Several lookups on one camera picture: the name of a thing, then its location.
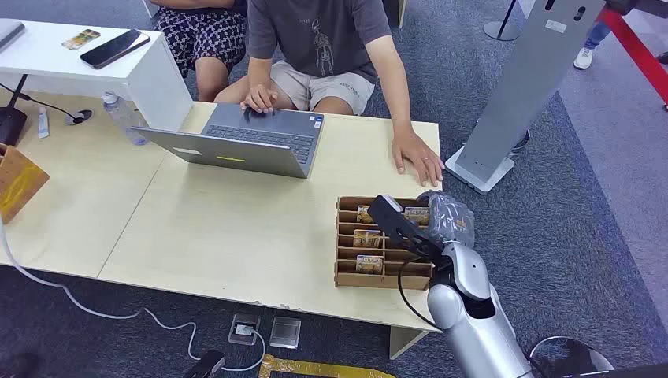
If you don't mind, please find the person's right hand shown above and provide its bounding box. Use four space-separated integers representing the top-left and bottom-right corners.
239 84 279 115

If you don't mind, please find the person's left hand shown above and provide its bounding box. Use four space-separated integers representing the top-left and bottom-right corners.
391 128 446 187

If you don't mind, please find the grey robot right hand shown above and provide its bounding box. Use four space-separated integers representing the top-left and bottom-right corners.
417 190 476 248

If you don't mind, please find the person in patterned shorts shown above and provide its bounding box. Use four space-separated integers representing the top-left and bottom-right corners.
150 0 250 103

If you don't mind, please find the person in grey shirt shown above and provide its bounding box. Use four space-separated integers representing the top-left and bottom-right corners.
213 0 446 187

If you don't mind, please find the cardboard card holder box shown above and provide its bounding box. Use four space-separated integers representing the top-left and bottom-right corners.
333 195 435 291

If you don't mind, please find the colourful printed card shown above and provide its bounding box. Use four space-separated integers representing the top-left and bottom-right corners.
61 28 102 52

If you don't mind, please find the person's leg with white shoe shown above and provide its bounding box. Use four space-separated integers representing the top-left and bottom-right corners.
573 20 613 71

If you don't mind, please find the grey laptop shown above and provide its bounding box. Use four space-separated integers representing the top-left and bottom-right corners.
130 102 325 180

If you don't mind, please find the white desk riser shelf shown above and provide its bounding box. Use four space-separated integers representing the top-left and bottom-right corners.
0 19 195 132

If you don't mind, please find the grey kiosk stand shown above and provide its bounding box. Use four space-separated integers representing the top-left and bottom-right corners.
444 0 607 195

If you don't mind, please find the wooden table leg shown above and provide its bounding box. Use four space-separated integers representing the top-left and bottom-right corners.
388 325 431 361

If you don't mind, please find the clear plastic water bottle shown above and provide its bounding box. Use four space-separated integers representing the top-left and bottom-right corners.
101 91 150 147

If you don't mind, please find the round stanchion base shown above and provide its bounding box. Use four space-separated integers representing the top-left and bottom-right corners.
483 0 525 43

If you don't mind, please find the black smartphone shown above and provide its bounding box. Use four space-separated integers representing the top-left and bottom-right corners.
79 28 152 70

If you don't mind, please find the grey floor socket cover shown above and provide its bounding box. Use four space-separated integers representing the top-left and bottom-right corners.
269 316 302 350

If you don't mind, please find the yellow floor tape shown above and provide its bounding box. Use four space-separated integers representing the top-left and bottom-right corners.
258 354 396 378

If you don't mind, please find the small white tube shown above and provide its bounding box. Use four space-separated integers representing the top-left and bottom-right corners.
36 106 51 140

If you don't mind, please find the floor power socket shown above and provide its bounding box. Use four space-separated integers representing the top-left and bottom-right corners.
227 313 262 347

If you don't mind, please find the red barrier bar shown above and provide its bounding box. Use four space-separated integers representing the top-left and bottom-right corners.
596 5 668 112

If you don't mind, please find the black monitor stand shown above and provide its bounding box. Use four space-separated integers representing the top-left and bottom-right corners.
0 73 29 147

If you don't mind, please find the grey flat device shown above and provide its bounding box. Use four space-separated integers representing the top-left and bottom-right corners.
0 18 27 54

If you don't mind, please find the black power adapter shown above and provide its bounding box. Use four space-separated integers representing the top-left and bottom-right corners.
182 350 227 378

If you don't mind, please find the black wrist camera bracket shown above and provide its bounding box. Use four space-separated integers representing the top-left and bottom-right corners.
367 194 446 264

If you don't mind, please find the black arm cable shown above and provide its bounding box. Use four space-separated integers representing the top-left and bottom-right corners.
397 257 443 332

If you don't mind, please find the round metal base ring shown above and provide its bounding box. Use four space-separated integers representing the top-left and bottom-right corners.
528 335 616 378

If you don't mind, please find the grey desk cable grommet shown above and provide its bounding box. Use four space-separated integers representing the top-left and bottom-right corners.
63 108 95 127

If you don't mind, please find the thin black desk cable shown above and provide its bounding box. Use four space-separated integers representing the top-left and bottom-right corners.
0 82 86 125

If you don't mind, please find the white power cable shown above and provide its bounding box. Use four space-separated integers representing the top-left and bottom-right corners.
0 217 268 373

